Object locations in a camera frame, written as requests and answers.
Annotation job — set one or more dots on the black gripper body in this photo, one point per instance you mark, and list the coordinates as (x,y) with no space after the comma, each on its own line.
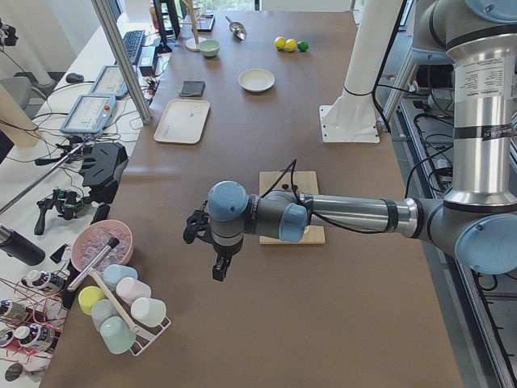
(224,250)

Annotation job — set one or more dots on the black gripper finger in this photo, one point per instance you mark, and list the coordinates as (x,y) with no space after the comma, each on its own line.
(219,270)

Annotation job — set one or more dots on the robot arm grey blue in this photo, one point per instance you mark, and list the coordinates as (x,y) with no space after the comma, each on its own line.
(474,222)

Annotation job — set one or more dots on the cream rabbit tray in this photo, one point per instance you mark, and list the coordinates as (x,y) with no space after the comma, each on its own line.
(182,121)

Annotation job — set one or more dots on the white cup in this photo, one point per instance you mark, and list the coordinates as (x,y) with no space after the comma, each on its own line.
(148,311)

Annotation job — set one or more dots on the pink cup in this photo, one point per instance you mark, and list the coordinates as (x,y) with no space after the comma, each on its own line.
(129,289)

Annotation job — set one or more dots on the blue cup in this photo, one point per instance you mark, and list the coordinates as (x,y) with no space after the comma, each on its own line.
(114,273)

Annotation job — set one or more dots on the white cup rack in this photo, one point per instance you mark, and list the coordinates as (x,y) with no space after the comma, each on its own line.
(144,337)

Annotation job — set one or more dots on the pink bowl with ice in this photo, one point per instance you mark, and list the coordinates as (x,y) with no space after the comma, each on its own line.
(95,237)

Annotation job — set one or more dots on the wooden cutting board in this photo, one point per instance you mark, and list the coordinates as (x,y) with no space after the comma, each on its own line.
(306,181)

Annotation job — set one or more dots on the mint green cup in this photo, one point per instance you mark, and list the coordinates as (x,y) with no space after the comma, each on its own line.
(117,335)

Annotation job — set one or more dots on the grey cup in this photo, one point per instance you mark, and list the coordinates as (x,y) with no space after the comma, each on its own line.
(101,311)

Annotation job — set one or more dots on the yellow cup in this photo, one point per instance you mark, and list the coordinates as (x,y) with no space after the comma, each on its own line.
(88,297)

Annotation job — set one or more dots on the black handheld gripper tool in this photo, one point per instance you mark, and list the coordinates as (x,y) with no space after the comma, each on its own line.
(66,202)

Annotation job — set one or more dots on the dark grey folded cloth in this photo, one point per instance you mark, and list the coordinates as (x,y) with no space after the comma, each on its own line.
(192,88)

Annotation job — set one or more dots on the teach pendant near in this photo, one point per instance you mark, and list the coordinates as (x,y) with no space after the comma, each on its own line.
(89,115)

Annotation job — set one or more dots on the teach pendant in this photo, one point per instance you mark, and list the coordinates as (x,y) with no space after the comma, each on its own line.
(89,115)
(110,82)

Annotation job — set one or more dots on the white shallow plate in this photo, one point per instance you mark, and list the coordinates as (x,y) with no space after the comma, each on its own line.
(256,80)

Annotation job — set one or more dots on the teach pendant far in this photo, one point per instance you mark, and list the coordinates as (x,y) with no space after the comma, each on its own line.
(110,82)

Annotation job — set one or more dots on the green bowl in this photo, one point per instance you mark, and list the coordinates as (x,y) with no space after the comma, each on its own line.
(209,48)

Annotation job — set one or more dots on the wooden mug tree stand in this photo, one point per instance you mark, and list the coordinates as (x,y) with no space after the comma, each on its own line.
(192,44)

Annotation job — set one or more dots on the black water bottle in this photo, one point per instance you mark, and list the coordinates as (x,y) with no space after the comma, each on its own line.
(19,247)

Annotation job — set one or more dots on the computer mouse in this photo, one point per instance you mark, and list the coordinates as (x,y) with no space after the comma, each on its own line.
(72,78)

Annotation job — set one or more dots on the black keyboard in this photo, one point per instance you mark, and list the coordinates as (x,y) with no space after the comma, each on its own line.
(133,40)

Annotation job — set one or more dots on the metal scoop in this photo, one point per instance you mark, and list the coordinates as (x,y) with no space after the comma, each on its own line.
(237,28)

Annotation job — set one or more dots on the yellow lemon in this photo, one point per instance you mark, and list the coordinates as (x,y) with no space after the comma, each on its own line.
(290,45)
(279,43)

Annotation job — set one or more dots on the green lime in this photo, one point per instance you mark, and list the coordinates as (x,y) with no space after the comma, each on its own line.
(302,46)

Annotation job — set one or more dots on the metal black tipped tongs handle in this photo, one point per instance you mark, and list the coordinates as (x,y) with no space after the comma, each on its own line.
(73,285)

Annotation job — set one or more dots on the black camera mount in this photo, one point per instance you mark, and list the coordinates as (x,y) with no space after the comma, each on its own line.
(102,168)

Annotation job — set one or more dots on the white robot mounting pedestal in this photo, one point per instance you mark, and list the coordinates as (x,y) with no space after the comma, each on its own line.
(351,118)

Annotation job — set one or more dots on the black tablet frame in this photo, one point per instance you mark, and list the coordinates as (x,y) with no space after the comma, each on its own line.
(205,23)

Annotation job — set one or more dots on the aluminium frame post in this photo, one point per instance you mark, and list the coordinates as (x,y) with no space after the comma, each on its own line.
(108,23)

